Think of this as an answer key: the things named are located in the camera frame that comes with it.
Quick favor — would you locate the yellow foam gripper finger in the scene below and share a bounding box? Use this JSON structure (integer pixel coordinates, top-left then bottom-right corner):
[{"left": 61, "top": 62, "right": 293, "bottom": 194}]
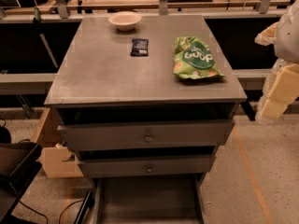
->
[
  {"left": 254, "top": 22, "right": 278, "bottom": 46},
  {"left": 255, "top": 58, "right": 299, "bottom": 122}
]

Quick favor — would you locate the green rice chip bag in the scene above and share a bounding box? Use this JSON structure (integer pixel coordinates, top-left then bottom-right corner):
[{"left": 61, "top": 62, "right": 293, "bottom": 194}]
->
[{"left": 173, "top": 36, "right": 223, "bottom": 79}]

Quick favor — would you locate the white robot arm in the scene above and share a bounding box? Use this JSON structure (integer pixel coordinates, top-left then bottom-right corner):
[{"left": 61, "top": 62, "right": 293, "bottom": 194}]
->
[{"left": 255, "top": 0, "right": 299, "bottom": 124}]

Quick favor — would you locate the grey top drawer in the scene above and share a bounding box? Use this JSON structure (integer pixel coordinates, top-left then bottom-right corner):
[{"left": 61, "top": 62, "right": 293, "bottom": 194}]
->
[{"left": 58, "top": 119, "right": 235, "bottom": 152}]

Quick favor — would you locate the grey drawer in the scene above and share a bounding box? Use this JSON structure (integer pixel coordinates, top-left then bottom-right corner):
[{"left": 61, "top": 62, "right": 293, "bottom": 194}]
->
[
  {"left": 78, "top": 155, "right": 216, "bottom": 178},
  {"left": 58, "top": 119, "right": 235, "bottom": 152},
  {"left": 83, "top": 175, "right": 204, "bottom": 224}
]

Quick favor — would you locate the grey drawer cabinet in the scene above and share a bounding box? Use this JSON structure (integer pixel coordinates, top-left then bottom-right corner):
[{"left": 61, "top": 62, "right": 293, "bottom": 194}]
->
[{"left": 44, "top": 14, "right": 248, "bottom": 179}]

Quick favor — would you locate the grey bottom drawer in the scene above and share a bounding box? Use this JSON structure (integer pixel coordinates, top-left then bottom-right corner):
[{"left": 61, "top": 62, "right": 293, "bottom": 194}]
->
[{"left": 83, "top": 175, "right": 204, "bottom": 224}]

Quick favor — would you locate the grey middle drawer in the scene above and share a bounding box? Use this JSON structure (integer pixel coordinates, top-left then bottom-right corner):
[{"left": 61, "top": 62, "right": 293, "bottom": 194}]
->
[{"left": 78, "top": 155, "right": 216, "bottom": 178}]

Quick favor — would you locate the dark blue snack packet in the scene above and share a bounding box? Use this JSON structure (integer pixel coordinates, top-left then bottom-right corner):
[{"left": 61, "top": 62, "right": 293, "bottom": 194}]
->
[{"left": 130, "top": 38, "right": 149, "bottom": 57}]

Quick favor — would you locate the white ceramic bowl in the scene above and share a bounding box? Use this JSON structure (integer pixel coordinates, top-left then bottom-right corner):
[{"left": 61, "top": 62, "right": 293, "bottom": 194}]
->
[{"left": 108, "top": 11, "right": 142, "bottom": 32}]

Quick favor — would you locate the wooden crate on floor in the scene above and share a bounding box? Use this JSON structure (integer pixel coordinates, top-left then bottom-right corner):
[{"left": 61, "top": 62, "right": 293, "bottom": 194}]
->
[{"left": 31, "top": 108, "right": 83, "bottom": 178}]

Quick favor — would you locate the black bin on left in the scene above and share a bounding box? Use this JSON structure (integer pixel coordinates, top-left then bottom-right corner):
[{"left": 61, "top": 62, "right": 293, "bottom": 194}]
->
[{"left": 0, "top": 142, "right": 42, "bottom": 224}]

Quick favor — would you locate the black floor cable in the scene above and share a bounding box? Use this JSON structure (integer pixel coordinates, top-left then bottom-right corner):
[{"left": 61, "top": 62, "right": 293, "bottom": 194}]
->
[{"left": 18, "top": 198, "right": 85, "bottom": 224}]

